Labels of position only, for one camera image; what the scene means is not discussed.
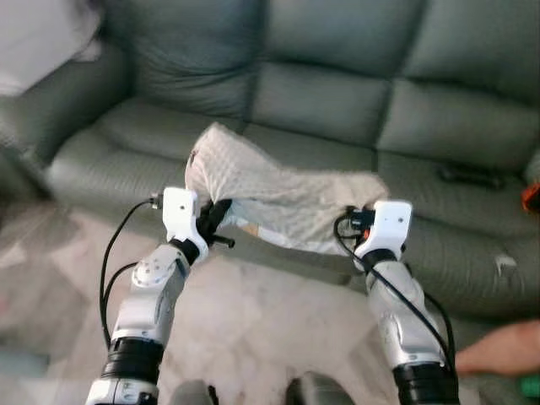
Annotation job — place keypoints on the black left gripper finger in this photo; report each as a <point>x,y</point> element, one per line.
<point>220,211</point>

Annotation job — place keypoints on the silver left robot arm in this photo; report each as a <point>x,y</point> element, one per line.
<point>156,287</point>

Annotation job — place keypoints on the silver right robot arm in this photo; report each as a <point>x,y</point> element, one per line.
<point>405,329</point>

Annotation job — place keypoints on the green leather sofa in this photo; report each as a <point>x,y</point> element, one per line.
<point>337,101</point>

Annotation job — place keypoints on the black remote control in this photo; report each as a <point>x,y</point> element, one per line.
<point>470,176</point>

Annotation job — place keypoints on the grey robot left leg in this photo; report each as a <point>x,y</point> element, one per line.
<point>190,395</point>

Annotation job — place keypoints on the grey robot leg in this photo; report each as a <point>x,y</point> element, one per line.
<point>190,395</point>
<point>321,392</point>

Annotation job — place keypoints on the orange object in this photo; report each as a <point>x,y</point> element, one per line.
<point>531,197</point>

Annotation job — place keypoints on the grey robot right leg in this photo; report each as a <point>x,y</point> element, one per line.
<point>321,392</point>

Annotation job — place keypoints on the green object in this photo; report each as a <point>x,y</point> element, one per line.
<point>531,388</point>

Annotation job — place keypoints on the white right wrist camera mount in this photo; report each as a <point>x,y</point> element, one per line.
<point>392,224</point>

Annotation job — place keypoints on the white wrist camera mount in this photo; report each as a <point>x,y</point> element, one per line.
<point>392,224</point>
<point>179,211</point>

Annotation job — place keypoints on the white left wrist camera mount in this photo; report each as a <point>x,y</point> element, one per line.
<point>179,211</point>

